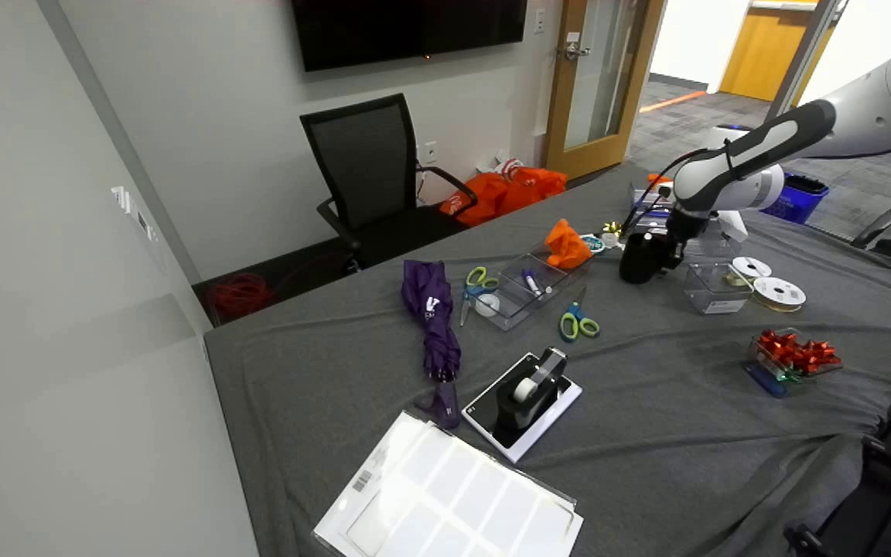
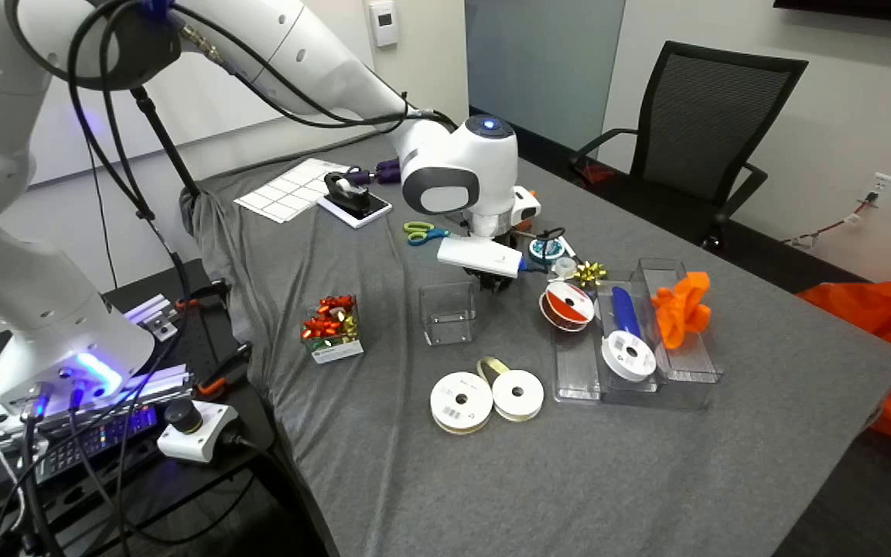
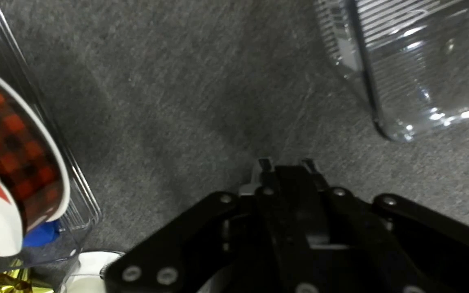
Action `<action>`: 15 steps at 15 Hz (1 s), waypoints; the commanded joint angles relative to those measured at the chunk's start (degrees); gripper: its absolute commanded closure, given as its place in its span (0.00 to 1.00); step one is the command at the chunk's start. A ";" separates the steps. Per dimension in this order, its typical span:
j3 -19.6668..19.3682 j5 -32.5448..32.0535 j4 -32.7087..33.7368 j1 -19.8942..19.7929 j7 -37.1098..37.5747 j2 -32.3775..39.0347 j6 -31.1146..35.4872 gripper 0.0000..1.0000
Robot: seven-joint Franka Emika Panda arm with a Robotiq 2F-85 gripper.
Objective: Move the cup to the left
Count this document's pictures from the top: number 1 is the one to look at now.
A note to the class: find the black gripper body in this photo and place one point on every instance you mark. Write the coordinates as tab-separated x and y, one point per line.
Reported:
681	231

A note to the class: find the black cup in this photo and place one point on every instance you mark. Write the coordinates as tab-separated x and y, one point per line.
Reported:
636	264

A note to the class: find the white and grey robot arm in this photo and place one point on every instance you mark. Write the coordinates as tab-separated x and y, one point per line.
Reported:
745	164

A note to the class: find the yellow scissors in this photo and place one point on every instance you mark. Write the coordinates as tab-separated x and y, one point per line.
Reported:
610	233

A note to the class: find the small white ribbon spool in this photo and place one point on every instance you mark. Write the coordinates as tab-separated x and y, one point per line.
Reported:
750	269

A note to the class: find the orange cloth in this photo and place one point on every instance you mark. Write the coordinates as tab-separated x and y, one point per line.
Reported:
566	249

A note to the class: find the large white ribbon spool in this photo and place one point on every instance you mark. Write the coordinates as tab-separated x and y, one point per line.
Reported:
780	294

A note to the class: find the green blue-trimmed scissors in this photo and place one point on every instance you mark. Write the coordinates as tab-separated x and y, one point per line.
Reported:
576	327

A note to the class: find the blue bin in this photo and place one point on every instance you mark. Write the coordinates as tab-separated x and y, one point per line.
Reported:
804	200

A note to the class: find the grey tablecloth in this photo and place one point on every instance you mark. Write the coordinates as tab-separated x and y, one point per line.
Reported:
650	411

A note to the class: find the wooden door with glass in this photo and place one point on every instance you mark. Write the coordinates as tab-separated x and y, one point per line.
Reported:
601	81

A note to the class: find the orange bags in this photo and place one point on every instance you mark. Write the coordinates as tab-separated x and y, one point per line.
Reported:
503	192

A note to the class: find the black tape dispenser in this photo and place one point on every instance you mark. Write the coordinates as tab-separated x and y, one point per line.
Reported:
529	386

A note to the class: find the yellow wooden door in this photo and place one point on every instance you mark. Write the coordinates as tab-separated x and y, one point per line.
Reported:
764	51

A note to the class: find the white and black flat box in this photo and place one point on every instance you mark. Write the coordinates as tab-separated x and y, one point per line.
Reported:
496	427

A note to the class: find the purple folded umbrella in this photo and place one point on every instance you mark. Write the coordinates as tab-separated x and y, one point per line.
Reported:
434	329

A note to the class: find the black mesh office chair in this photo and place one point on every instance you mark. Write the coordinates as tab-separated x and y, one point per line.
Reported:
371	164

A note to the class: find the white label sheets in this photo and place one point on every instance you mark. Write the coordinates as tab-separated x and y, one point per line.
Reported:
446	500

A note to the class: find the black wall television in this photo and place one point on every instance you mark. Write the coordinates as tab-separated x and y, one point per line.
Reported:
403	30

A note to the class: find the white wall plate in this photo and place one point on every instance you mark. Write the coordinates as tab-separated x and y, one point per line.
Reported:
131	206

